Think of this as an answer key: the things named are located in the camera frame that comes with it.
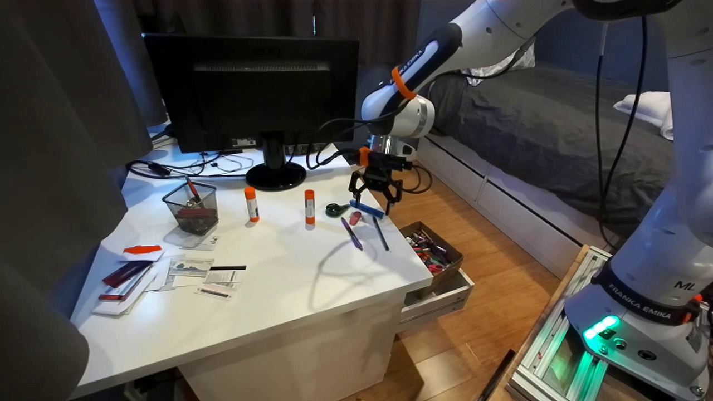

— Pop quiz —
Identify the white drawer cabinet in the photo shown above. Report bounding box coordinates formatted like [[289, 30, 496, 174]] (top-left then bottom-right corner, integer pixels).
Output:
[[181, 296, 404, 401]]

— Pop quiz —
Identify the orange marker on paper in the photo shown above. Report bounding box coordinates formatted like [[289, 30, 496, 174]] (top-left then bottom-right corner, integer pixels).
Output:
[[121, 245, 162, 260]]

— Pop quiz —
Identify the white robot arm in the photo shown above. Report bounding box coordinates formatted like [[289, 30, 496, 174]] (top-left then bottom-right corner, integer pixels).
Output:
[[361, 0, 713, 397]]

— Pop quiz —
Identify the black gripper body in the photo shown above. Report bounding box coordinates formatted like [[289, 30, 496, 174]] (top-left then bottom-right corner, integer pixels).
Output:
[[347, 154, 409, 198]]

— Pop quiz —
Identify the orange cap glue stick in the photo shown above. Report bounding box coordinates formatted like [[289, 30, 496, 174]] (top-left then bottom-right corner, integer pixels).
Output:
[[302, 190, 317, 228]]

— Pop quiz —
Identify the black computer monitor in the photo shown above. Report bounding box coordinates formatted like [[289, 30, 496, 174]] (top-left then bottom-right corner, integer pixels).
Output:
[[142, 33, 359, 192]]

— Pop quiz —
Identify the white open drawer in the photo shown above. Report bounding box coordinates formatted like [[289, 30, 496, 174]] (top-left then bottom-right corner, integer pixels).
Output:
[[396, 273, 472, 333]]

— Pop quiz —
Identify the grey bed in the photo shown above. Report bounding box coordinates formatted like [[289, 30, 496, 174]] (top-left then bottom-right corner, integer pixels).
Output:
[[419, 66, 672, 275]]

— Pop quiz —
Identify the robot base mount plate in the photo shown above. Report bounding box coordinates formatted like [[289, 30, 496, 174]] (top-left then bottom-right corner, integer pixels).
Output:
[[514, 247, 710, 401]]

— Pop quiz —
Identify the black pen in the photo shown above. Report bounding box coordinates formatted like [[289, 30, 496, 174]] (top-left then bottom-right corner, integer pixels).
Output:
[[372, 216, 390, 251]]

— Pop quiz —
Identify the green tape dispenser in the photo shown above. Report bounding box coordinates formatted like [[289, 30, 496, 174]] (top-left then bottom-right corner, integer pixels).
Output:
[[326, 202, 347, 219]]

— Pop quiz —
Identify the purple pen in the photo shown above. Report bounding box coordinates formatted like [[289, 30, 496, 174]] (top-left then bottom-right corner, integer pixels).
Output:
[[338, 216, 363, 251]]

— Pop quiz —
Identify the pink eraser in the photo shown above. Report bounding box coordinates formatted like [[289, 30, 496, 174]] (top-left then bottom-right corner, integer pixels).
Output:
[[347, 211, 363, 226]]

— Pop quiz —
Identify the blue marker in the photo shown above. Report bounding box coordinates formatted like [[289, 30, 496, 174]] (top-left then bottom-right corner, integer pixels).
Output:
[[347, 200, 385, 219]]

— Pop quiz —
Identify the black mesh pen holder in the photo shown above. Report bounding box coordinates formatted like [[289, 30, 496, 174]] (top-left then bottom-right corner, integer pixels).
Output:
[[162, 180, 219, 237]]

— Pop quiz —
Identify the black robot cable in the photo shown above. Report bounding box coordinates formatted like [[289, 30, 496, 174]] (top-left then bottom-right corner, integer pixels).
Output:
[[591, 13, 651, 251]]

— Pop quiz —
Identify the cardboard box of pens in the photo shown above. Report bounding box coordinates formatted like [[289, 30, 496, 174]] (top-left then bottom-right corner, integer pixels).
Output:
[[400, 220, 464, 291]]

